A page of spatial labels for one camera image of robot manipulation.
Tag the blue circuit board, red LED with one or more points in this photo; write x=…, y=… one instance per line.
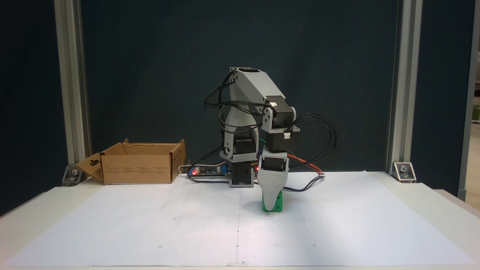
x=210, y=171

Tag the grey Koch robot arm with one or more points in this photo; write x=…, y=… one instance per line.
x=255, y=84

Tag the grey wedge gripper finger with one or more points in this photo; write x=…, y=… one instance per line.
x=273, y=183

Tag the green dice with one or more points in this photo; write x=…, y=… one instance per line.
x=279, y=202

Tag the metal corner bracket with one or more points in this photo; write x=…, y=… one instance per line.
x=73, y=175
x=404, y=172

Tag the grey aluminium frame post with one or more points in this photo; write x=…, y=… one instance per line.
x=468, y=112
x=73, y=93
x=405, y=93

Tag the brown cardboard box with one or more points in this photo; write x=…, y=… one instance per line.
x=138, y=168

